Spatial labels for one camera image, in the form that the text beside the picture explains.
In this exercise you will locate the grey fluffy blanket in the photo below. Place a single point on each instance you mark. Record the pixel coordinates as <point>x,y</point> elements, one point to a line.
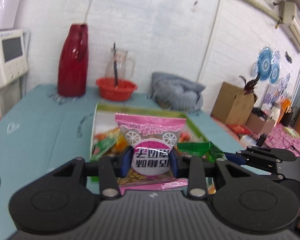
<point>174,92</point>

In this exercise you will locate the green cardboard box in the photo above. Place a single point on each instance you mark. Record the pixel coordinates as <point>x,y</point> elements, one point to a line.
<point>104,119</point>

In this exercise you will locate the white machine with screen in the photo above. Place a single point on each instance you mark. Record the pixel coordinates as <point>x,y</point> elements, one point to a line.
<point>13,60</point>

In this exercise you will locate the pink snack bag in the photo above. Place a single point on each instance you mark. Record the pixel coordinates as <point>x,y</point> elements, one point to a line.
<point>152,139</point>

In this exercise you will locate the blue paper fan decoration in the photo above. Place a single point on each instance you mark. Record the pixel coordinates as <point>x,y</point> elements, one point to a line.
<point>264,64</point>

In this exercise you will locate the white air conditioner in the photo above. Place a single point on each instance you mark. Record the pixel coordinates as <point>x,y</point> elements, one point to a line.
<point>290,21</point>

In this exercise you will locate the red plastic basin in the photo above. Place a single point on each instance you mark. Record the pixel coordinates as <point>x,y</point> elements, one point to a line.
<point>108,90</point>

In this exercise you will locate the brown cardboard box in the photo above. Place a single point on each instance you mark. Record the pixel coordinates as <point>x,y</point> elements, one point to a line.
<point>233,105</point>

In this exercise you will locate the glass pitcher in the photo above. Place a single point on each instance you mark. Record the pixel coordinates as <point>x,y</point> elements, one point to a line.
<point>125,65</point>

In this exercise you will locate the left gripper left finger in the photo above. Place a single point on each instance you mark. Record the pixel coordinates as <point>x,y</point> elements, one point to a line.
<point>108,169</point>

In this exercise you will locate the red thermos jug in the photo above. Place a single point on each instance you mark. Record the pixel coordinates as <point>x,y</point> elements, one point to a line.
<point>73,62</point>

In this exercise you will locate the green snack bag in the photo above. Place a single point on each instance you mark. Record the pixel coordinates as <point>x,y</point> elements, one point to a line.
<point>208,151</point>

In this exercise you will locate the red book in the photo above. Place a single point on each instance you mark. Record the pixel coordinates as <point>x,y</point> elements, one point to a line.
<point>239,129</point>

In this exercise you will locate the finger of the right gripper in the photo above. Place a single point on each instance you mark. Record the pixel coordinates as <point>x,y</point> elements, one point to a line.
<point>235,158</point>

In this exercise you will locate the black stirring stick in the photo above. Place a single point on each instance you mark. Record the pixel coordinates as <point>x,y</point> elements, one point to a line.
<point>116,82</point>

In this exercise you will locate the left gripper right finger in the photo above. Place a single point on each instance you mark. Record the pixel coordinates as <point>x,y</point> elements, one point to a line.
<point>194,169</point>

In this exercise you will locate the small open cardboard box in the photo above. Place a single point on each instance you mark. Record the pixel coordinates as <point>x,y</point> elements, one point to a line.
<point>259,123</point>

